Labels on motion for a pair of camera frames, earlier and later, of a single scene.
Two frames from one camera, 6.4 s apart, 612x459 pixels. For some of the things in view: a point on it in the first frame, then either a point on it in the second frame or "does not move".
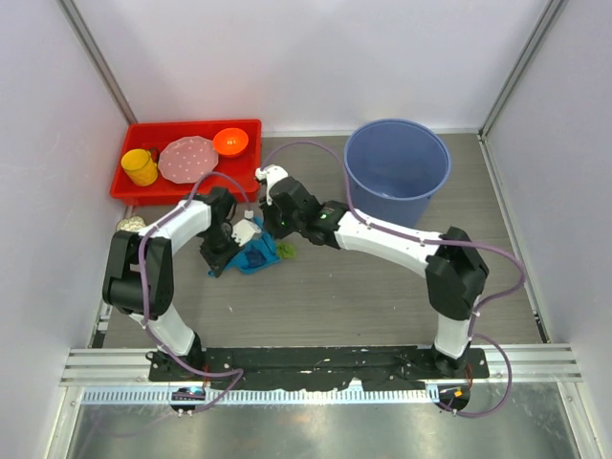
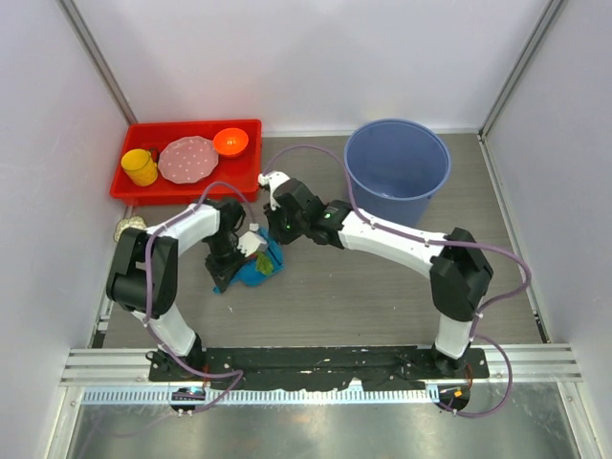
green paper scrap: (286, 251) to (263, 264)
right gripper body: (279, 226) does not move
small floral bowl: (131, 223) does not move
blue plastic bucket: (395, 166) does not move
